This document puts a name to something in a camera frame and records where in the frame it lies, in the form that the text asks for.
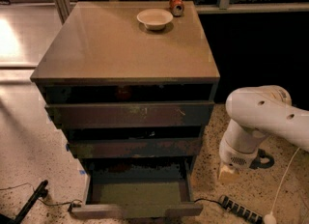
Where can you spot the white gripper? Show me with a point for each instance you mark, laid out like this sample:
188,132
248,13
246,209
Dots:
236,156

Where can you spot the grey bottom drawer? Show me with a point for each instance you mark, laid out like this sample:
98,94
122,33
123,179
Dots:
138,191

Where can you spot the grey drawer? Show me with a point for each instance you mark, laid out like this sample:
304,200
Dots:
138,191
135,148
120,115

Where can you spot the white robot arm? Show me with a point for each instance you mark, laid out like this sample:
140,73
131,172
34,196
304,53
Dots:
255,114

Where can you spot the grey middle drawer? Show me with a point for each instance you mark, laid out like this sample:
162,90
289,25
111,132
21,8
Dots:
135,148

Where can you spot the grey top drawer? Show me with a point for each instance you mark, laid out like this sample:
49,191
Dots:
120,115

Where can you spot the grey drawer cabinet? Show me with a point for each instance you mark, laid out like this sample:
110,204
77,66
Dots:
103,54

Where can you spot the black power strip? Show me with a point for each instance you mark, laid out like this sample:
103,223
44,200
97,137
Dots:
239,210

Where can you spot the white bowl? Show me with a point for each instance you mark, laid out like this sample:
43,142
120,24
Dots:
154,19

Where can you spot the orange soda can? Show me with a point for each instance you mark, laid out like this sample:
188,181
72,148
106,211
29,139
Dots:
176,7

